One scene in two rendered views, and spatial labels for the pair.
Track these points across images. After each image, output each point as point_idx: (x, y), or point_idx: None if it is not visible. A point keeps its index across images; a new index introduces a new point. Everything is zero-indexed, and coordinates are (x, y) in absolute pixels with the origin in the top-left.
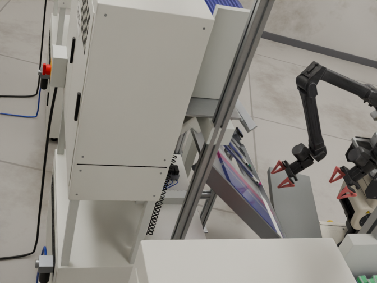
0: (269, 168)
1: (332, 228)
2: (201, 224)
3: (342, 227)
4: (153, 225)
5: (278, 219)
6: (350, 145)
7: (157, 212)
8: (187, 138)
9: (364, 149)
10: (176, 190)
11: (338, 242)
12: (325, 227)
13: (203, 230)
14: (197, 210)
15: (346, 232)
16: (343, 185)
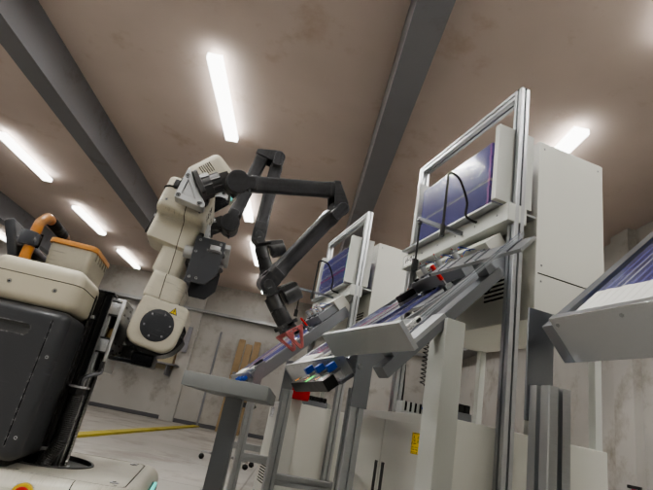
0: (268, 389)
1: (48, 473)
2: (372, 409)
3: (15, 470)
4: (422, 373)
5: (293, 364)
6: (222, 258)
7: (424, 357)
8: (453, 464)
9: (276, 240)
10: (417, 403)
11: (59, 469)
12: (68, 477)
13: (368, 409)
14: (382, 410)
15: (16, 467)
16: (186, 322)
